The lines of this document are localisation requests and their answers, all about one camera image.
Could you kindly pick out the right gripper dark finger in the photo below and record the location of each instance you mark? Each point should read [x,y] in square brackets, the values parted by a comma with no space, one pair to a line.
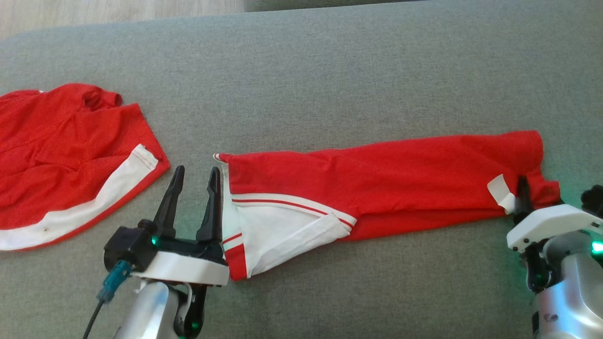
[523,202]

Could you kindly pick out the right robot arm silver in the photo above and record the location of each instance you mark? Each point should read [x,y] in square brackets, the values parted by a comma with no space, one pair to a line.
[570,292]

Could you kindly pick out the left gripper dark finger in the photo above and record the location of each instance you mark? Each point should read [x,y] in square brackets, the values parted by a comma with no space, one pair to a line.
[212,216]
[167,212]

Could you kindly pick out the red jersey with white sleeves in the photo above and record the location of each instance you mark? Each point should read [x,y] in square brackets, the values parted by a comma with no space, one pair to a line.
[377,174]

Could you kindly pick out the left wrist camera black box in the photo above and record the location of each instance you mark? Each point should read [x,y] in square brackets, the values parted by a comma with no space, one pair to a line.
[129,245]

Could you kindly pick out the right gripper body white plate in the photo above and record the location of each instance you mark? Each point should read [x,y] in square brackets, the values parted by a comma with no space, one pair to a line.
[551,223]

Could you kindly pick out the small grey sofa cushion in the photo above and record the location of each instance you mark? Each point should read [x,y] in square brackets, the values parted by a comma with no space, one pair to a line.
[306,4]

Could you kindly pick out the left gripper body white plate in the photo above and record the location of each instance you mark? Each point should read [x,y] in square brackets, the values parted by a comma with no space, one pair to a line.
[188,268]

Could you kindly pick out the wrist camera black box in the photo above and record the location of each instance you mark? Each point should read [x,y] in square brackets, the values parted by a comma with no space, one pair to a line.
[594,200]
[129,245]

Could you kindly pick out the large grey sofa seat cushion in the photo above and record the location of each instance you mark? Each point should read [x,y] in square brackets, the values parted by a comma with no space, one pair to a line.
[306,84]

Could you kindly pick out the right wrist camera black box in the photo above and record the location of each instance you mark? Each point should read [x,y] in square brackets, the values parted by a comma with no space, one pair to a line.
[594,200]

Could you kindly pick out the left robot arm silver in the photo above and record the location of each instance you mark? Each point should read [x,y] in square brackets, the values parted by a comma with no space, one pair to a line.
[150,310]

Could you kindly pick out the red shorts with white stripe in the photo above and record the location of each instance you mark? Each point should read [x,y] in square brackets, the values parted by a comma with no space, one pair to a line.
[61,155]

